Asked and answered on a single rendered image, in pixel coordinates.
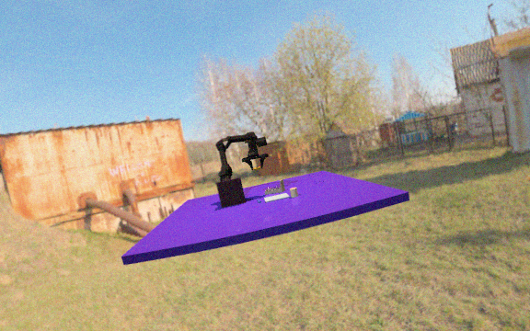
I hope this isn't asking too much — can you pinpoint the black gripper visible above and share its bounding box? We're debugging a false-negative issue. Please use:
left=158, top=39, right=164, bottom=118
left=242, top=147, right=269, bottom=170

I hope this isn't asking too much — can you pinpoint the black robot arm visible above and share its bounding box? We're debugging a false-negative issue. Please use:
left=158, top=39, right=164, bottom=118
left=216, top=131, right=267, bottom=182

